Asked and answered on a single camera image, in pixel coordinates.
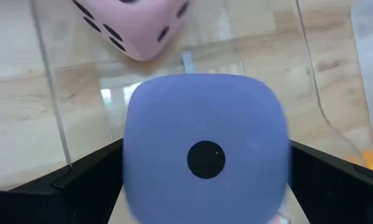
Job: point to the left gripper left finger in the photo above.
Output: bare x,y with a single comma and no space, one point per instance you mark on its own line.
49,199

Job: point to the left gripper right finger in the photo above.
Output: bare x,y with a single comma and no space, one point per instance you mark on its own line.
345,196

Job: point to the purple foam dice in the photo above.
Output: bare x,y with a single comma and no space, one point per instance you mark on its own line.
205,124

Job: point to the pink foam dice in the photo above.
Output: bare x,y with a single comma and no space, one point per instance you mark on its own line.
136,28

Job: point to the tall clear plastic container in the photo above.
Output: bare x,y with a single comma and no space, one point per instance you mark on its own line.
211,59

